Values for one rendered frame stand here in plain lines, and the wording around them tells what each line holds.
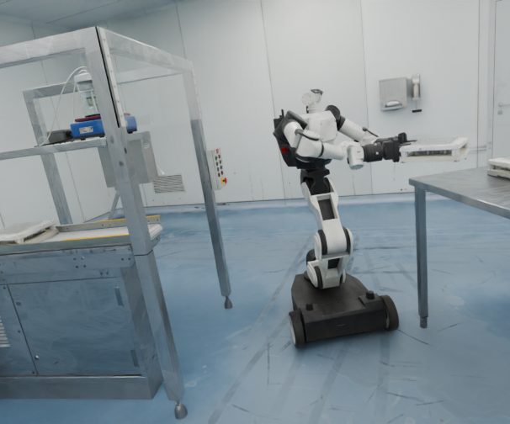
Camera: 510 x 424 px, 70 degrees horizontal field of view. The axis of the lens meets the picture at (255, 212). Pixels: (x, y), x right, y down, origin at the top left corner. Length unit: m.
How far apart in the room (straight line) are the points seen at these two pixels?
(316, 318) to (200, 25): 4.35
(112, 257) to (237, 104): 3.86
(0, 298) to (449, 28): 4.69
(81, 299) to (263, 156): 3.72
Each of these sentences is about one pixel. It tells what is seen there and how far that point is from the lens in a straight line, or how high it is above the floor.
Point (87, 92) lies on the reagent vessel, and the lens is 1.72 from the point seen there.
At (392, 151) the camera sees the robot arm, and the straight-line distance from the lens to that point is 1.87.
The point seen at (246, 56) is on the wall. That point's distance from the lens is 5.22.
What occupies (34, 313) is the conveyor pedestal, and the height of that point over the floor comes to 0.51.
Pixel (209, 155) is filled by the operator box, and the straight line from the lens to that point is 2.36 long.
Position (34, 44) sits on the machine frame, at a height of 1.64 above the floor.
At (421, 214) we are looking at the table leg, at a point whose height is 0.68.
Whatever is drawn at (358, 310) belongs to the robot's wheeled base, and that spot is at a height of 0.19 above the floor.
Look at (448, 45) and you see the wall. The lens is 4.91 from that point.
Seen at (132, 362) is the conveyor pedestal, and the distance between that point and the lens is 2.01.
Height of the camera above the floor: 1.29
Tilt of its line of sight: 15 degrees down
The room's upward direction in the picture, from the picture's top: 8 degrees counter-clockwise
